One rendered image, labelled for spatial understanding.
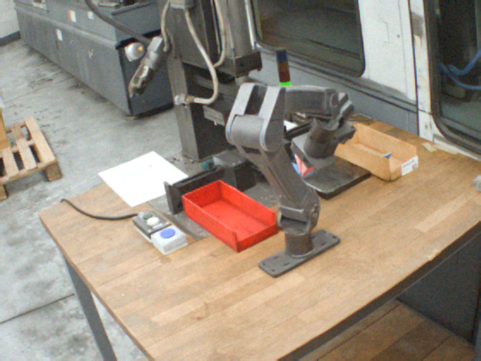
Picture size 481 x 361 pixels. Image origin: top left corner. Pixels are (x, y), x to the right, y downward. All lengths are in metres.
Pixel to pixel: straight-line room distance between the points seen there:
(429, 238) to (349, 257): 0.21
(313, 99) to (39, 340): 1.94
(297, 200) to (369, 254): 0.23
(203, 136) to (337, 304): 0.84
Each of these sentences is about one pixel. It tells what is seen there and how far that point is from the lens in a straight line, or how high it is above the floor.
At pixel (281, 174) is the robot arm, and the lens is 1.26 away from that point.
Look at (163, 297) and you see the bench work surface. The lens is 1.39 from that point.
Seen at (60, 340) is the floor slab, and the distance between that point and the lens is 2.82.
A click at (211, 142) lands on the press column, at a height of 0.95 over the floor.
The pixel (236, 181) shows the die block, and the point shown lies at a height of 0.94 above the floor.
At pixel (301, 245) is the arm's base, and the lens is 1.40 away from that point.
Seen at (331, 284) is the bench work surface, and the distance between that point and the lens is 1.35.
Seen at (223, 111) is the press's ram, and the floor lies 1.14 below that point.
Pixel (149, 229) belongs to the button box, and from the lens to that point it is 1.59.
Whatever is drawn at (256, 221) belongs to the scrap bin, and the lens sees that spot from 1.59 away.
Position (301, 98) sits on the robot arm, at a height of 1.27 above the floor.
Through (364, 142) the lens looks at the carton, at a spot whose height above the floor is 0.91.
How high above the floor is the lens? 1.73
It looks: 27 degrees down
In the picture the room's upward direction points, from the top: 9 degrees counter-clockwise
